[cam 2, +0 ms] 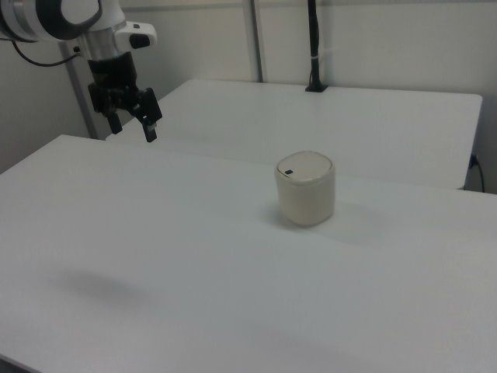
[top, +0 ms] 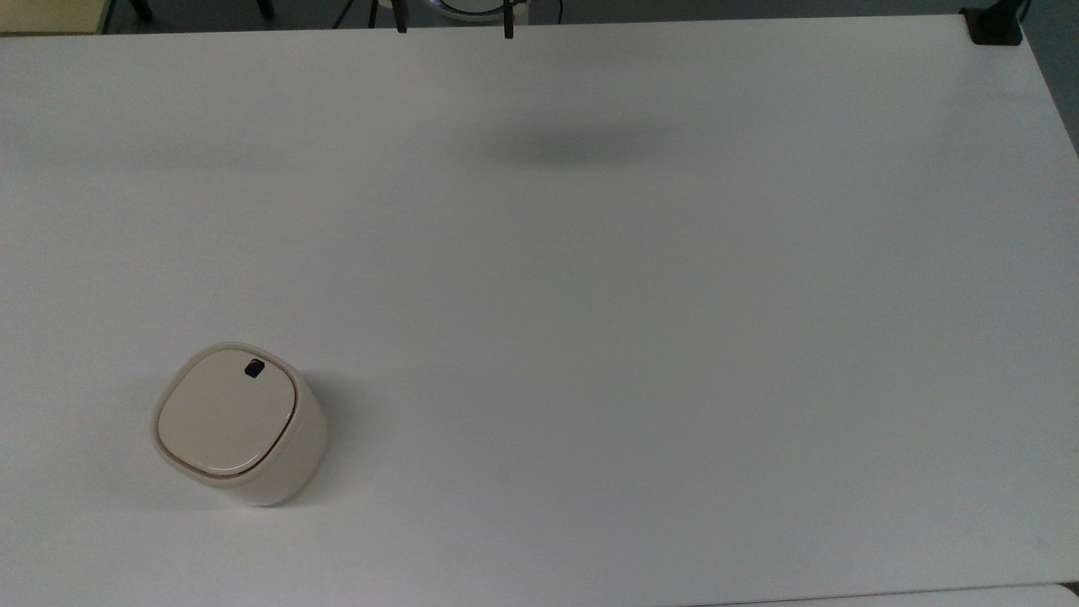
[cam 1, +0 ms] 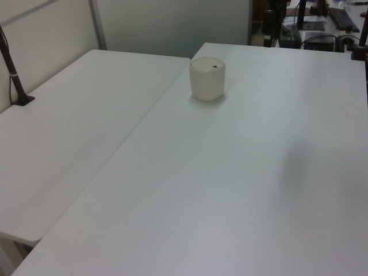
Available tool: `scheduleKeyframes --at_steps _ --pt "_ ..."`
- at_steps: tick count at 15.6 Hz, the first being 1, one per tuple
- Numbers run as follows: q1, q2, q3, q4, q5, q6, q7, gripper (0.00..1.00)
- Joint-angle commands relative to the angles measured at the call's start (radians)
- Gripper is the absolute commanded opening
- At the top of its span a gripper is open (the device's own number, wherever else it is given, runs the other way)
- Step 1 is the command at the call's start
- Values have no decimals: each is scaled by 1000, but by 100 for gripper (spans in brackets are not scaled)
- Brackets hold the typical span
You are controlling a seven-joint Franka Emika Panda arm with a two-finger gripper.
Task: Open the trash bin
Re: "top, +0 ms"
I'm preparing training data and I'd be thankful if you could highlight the cream trash bin with lid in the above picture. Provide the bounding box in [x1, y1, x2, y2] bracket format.
[151, 341, 330, 508]

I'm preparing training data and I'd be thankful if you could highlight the light wooden furniture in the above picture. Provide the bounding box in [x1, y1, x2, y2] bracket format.
[0, 0, 115, 36]

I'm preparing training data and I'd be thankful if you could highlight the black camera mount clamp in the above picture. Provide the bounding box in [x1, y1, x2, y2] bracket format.
[960, 0, 1031, 46]

